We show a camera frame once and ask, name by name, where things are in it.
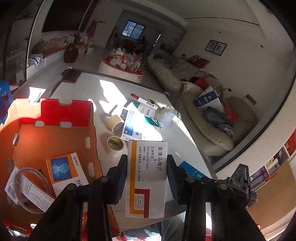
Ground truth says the blue plastic stool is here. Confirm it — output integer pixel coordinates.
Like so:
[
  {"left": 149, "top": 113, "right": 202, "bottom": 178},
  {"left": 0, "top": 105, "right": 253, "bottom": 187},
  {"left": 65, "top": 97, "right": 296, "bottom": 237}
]
[{"left": 0, "top": 81, "right": 13, "bottom": 124}]

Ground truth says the white tape roll brown core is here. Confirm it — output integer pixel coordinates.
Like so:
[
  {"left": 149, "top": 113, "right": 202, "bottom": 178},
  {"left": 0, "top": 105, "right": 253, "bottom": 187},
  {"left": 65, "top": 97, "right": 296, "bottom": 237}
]
[{"left": 107, "top": 137, "right": 125, "bottom": 157}]

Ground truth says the orange white blue-picture medicine box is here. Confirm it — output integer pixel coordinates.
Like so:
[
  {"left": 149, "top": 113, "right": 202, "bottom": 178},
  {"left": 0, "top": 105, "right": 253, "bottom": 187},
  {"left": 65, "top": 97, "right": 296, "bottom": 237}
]
[{"left": 46, "top": 152, "right": 89, "bottom": 197}]

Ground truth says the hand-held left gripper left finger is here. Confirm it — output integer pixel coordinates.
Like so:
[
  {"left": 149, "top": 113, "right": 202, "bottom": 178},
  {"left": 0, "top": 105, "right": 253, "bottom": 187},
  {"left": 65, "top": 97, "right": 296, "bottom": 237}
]
[{"left": 28, "top": 154, "right": 128, "bottom": 241}]

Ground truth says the white orange-striped medicine box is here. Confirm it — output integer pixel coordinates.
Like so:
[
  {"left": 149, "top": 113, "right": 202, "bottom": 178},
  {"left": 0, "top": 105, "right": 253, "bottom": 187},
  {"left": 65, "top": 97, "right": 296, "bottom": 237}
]
[{"left": 125, "top": 140, "right": 168, "bottom": 219}]

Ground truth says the white blue paper bag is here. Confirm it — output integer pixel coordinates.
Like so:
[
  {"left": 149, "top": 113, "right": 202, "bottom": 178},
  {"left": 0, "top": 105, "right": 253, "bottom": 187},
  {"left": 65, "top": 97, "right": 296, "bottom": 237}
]
[{"left": 194, "top": 85, "right": 223, "bottom": 109}]

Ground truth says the transparent plastic box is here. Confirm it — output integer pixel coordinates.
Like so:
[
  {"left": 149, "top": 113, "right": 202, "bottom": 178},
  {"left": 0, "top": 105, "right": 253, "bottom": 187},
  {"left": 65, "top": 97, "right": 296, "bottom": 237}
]
[{"left": 159, "top": 105, "right": 182, "bottom": 127}]

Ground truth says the red bag with handles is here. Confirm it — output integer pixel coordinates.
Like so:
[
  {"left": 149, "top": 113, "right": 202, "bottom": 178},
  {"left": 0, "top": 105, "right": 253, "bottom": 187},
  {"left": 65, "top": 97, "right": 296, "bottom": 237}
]
[{"left": 194, "top": 73, "right": 218, "bottom": 92}]

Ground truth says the narrow white barcode medicine box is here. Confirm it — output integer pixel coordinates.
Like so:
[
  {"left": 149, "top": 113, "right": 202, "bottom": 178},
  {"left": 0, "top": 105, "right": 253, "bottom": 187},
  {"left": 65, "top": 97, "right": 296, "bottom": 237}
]
[{"left": 138, "top": 97, "right": 159, "bottom": 111}]

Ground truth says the row of colourful packets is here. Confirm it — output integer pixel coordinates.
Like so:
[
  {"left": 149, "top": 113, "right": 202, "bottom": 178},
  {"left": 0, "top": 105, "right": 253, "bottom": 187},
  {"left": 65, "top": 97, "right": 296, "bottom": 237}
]
[{"left": 62, "top": 31, "right": 95, "bottom": 55}]

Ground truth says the blue medicine box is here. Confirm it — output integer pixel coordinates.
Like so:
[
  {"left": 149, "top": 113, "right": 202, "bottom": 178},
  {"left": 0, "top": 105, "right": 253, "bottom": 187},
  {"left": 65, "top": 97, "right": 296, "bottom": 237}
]
[{"left": 178, "top": 161, "right": 210, "bottom": 182}]

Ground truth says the large clear tape ring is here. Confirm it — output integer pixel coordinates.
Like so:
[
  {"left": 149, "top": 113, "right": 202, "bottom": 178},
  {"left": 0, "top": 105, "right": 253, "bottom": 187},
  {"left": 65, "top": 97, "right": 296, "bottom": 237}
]
[{"left": 14, "top": 168, "right": 50, "bottom": 212}]

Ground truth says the beige tape roll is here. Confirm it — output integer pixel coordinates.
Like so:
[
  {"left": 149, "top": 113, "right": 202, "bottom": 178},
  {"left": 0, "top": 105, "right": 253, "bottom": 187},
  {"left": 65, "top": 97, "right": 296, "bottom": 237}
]
[{"left": 101, "top": 113, "right": 125, "bottom": 133}]

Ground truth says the white teal medicine box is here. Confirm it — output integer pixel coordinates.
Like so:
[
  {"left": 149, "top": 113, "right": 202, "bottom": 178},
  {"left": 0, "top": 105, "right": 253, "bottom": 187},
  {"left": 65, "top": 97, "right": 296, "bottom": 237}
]
[{"left": 144, "top": 115, "right": 160, "bottom": 130}]

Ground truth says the beige lounge chair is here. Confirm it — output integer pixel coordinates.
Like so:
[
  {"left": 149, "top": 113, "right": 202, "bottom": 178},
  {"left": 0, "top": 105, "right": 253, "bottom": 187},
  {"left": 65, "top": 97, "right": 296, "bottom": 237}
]
[{"left": 181, "top": 81, "right": 258, "bottom": 156}]

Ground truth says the black television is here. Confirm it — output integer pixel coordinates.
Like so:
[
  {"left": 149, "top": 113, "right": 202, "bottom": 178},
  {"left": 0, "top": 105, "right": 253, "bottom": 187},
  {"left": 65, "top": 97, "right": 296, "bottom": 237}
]
[{"left": 42, "top": 0, "right": 93, "bottom": 33}]

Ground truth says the glass display cabinet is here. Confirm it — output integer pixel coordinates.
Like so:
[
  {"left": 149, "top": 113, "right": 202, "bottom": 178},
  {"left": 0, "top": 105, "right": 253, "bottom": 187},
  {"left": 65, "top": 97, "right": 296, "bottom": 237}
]
[{"left": 0, "top": 9, "right": 31, "bottom": 93}]

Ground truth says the red patterned bag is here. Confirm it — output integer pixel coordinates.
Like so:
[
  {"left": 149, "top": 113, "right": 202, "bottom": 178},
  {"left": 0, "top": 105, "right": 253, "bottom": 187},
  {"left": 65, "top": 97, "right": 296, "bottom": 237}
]
[{"left": 221, "top": 102, "right": 238, "bottom": 122}]

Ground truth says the green potted plant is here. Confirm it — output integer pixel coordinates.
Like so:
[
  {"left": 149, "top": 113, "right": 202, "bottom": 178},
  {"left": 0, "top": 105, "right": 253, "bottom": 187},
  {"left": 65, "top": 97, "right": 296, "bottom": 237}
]
[{"left": 31, "top": 40, "right": 49, "bottom": 54}]

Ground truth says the dark red basket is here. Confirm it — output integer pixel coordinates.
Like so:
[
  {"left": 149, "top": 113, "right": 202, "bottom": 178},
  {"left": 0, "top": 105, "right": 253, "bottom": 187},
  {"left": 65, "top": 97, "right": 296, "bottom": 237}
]
[{"left": 63, "top": 44, "right": 78, "bottom": 63}]

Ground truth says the white low console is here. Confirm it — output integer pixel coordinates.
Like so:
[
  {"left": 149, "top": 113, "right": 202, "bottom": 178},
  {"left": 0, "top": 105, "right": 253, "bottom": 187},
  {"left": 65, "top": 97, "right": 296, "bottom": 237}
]
[{"left": 25, "top": 46, "right": 70, "bottom": 80}]

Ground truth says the white printed leaflet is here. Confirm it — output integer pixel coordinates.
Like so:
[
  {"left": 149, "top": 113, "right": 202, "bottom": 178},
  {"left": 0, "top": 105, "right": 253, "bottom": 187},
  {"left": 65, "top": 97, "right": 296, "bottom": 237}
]
[{"left": 5, "top": 167, "right": 56, "bottom": 214}]

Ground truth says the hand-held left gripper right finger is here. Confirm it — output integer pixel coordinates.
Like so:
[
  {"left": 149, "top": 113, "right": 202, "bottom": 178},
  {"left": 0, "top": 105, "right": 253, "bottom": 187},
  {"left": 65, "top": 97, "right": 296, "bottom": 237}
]
[{"left": 167, "top": 155, "right": 266, "bottom": 241}]

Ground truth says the red-cased smartphone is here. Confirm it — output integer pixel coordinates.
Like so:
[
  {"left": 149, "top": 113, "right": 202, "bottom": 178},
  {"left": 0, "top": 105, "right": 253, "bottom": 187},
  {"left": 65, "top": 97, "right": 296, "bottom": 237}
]
[{"left": 61, "top": 70, "right": 81, "bottom": 83}]

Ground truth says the white sofa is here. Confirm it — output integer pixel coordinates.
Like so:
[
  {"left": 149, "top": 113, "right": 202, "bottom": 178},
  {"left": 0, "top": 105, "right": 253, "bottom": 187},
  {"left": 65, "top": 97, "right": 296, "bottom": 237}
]
[{"left": 147, "top": 53, "right": 185, "bottom": 93}]

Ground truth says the pile of clothes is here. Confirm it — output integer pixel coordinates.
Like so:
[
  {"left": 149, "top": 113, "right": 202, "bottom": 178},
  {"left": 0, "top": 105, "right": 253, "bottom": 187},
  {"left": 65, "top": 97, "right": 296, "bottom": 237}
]
[{"left": 203, "top": 106, "right": 234, "bottom": 138}]

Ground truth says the cluster of bottles and packets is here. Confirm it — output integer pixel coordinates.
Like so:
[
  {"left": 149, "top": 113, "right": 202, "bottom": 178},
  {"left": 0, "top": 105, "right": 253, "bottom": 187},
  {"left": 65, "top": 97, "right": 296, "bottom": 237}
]
[{"left": 108, "top": 47, "right": 142, "bottom": 73}]

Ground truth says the red cardboard box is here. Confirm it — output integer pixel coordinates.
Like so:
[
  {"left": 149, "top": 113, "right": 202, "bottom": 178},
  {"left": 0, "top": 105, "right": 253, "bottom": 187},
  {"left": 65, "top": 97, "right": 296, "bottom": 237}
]
[{"left": 0, "top": 98, "right": 121, "bottom": 241}]

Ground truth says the dark window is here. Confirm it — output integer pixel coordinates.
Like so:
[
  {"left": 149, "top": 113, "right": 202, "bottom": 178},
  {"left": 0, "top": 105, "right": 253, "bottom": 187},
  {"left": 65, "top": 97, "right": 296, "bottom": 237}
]
[{"left": 122, "top": 20, "right": 145, "bottom": 39}]

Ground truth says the striped plastic bag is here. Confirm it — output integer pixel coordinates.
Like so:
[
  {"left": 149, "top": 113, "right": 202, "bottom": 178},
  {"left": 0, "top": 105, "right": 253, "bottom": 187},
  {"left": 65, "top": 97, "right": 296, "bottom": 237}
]
[{"left": 28, "top": 54, "right": 44, "bottom": 67}]

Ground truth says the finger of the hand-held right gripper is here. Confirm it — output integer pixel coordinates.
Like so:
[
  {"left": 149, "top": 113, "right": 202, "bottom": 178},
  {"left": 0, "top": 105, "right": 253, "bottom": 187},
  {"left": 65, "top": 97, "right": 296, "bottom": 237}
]
[{"left": 228, "top": 163, "right": 252, "bottom": 193}]

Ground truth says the red hanging ornament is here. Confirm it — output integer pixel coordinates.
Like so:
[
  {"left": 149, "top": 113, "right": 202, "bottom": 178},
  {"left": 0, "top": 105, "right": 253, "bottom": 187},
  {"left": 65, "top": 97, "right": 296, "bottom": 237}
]
[{"left": 87, "top": 20, "right": 97, "bottom": 37}]

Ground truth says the red cushion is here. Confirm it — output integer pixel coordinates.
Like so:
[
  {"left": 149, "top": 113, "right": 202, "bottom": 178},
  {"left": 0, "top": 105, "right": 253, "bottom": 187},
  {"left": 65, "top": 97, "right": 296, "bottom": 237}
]
[{"left": 187, "top": 55, "right": 210, "bottom": 68}]

